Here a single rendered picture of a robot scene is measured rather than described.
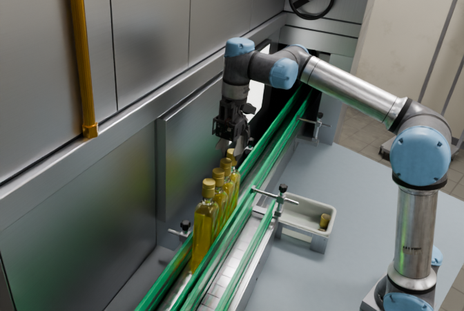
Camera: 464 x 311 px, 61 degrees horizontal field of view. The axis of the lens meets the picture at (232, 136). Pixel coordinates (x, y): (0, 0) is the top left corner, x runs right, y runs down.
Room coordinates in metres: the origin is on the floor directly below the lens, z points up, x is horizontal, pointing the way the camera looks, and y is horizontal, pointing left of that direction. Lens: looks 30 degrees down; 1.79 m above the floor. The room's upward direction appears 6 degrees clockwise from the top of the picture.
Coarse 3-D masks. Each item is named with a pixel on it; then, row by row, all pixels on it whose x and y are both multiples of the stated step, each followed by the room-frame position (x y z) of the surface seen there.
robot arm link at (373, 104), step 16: (288, 48) 1.05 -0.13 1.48; (304, 48) 1.09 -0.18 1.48; (304, 64) 1.02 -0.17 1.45; (320, 64) 1.01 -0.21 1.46; (304, 80) 1.01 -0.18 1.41; (320, 80) 0.99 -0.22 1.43; (336, 80) 0.97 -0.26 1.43; (352, 80) 0.97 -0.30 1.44; (336, 96) 0.97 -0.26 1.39; (352, 96) 0.95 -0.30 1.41; (368, 96) 0.93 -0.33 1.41; (384, 96) 0.93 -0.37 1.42; (368, 112) 0.93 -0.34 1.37; (384, 112) 0.91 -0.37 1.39; (400, 112) 0.89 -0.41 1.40; (416, 112) 0.88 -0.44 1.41; (432, 112) 0.86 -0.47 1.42
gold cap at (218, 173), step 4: (216, 168) 0.92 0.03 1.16; (220, 168) 0.92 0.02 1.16; (212, 172) 0.91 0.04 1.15; (216, 172) 0.90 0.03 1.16; (220, 172) 0.90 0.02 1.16; (212, 176) 0.90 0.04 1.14; (216, 176) 0.89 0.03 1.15; (220, 176) 0.89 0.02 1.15; (216, 180) 0.89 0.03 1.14; (220, 180) 0.89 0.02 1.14; (216, 184) 0.89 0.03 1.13; (220, 184) 0.89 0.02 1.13
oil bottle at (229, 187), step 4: (232, 180) 0.97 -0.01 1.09; (224, 184) 0.94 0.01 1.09; (228, 184) 0.95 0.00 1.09; (232, 184) 0.96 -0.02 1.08; (224, 188) 0.93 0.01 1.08; (228, 188) 0.94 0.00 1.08; (232, 188) 0.95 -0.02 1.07; (228, 192) 0.93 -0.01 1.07; (232, 192) 0.95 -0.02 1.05; (228, 196) 0.93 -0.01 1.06; (232, 196) 0.96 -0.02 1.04; (228, 200) 0.93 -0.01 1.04; (232, 200) 0.96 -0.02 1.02; (228, 204) 0.93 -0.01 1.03; (232, 204) 0.97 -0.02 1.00; (228, 208) 0.93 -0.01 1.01; (232, 208) 0.97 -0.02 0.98; (228, 212) 0.94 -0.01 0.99; (228, 216) 0.94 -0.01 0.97
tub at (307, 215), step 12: (288, 192) 1.27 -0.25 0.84; (276, 204) 1.19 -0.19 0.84; (288, 204) 1.25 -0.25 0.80; (300, 204) 1.24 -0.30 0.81; (312, 204) 1.22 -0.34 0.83; (324, 204) 1.22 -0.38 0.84; (288, 216) 1.21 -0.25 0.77; (300, 216) 1.21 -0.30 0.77; (312, 216) 1.22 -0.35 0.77; (312, 228) 1.15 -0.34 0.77; (324, 228) 1.16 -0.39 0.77
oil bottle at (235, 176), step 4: (232, 172) 1.00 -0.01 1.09; (236, 172) 1.01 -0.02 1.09; (232, 176) 0.99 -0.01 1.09; (236, 176) 1.00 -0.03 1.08; (240, 176) 1.03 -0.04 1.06; (236, 180) 0.99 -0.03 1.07; (236, 184) 1.00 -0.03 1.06; (236, 188) 1.00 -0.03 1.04; (236, 192) 1.01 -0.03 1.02; (236, 196) 1.01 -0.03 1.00; (236, 200) 1.01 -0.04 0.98; (236, 204) 1.02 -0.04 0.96; (232, 212) 0.99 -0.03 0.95
